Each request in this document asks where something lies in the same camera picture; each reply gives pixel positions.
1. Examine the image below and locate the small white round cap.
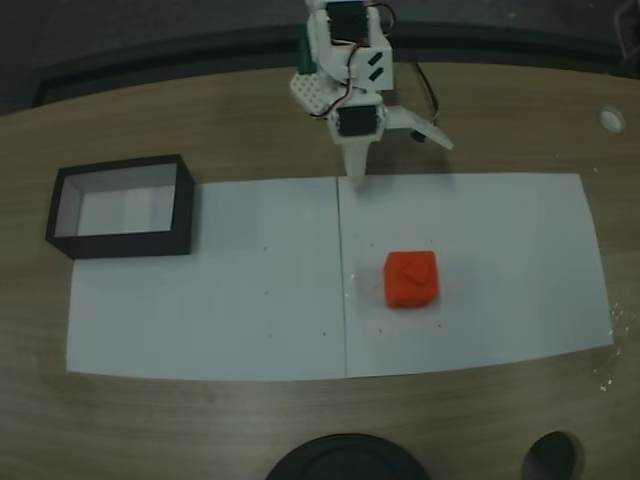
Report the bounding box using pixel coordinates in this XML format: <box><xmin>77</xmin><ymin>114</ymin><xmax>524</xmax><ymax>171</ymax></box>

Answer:
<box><xmin>599</xmin><ymin>105</ymin><xmax>625</xmax><ymax>134</ymax></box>

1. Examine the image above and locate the white paper sheet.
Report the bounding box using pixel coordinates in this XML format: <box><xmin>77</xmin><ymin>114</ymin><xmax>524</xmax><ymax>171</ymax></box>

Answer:
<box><xmin>66</xmin><ymin>177</ymin><xmax>349</xmax><ymax>383</ymax></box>
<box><xmin>337</xmin><ymin>172</ymin><xmax>616</xmax><ymax>379</ymax></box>

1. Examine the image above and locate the black stand with round base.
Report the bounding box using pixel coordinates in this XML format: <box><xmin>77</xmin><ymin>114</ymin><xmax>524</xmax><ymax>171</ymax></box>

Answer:
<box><xmin>264</xmin><ymin>433</ymin><xmax>427</xmax><ymax>480</ymax></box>

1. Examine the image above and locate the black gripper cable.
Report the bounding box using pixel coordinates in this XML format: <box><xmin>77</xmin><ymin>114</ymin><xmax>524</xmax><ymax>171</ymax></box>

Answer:
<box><xmin>413</xmin><ymin>61</ymin><xmax>443</xmax><ymax>125</ymax></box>

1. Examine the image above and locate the orange cube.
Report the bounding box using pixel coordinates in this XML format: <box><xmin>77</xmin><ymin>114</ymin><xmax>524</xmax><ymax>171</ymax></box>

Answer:
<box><xmin>383</xmin><ymin>249</ymin><xmax>444</xmax><ymax>310</ymax></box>

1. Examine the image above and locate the dark brown open box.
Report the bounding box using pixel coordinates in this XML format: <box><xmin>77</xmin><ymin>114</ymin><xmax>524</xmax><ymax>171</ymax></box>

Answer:
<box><xmin>45</xmin><ymin>153</ymin><xmax>195</xmax><ymax>260</ymax></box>

